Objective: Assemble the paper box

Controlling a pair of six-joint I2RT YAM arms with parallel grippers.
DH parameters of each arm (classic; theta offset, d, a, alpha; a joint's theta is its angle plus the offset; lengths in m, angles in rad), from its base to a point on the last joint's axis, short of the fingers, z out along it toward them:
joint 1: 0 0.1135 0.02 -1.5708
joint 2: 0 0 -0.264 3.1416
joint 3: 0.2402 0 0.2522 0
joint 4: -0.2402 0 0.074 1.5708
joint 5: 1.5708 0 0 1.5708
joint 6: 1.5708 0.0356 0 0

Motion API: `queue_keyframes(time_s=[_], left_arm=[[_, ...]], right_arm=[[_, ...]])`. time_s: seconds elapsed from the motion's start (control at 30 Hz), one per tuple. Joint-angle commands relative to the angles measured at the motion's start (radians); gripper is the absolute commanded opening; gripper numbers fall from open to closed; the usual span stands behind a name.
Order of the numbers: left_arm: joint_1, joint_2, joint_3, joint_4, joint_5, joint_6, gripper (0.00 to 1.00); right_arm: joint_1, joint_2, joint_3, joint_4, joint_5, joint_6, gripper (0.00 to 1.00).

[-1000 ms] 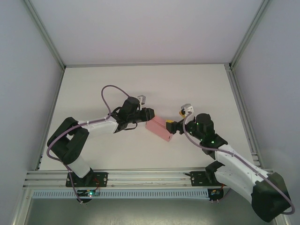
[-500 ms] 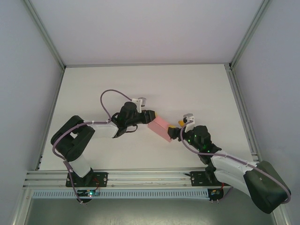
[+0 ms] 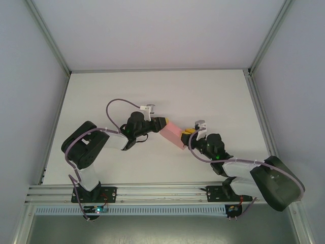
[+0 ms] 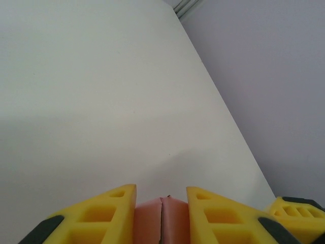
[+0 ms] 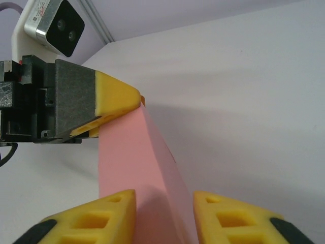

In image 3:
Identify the pink paper box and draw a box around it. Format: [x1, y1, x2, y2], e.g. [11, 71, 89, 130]
[159, 121, 187, 151]

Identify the left small circuit board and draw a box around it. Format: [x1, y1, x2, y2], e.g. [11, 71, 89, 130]
[85, 206, 109, 214]

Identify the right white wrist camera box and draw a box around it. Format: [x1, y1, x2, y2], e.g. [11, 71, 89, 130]
[193, 119, 208, 141]

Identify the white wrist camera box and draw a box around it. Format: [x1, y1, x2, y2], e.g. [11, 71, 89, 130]
[139, 103, 156, 121]
[193, 119, 208, 141]

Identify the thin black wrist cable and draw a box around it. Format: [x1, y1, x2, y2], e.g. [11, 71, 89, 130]
[134, 133, 150, 143]

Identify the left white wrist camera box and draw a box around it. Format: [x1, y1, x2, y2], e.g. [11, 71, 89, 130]
[139, 103, 156, 121]

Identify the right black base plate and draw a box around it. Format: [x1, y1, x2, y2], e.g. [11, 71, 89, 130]
[200, 185, 253, 203]

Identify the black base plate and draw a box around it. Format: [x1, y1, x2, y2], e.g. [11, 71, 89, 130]
[200, 185, 253, 203]
[71, 186, 118, 204]

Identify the right aluminium side rail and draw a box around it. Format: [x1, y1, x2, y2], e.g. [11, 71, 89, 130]
[243, 70, 284, 182]

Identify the aluminium mounting rail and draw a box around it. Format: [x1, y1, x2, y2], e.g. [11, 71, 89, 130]
[24, 181, 303, 205]

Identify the white slotted cable duct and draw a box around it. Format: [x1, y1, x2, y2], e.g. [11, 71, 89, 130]
[34, 205, 226, 217]

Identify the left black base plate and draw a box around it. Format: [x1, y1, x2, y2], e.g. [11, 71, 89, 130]
[71, 186, 118, 204]

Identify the right aluminium frame post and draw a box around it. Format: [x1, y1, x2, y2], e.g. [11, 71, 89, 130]
[247, 0, 293, 76]

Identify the aluminium frame post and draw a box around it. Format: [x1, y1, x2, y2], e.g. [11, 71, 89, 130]
[25, 0, 72, 76]
[247, 0, 293, 76]

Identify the left aluminium frame post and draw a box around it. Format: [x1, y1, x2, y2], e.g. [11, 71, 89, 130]
[25, 0, 72, 76]

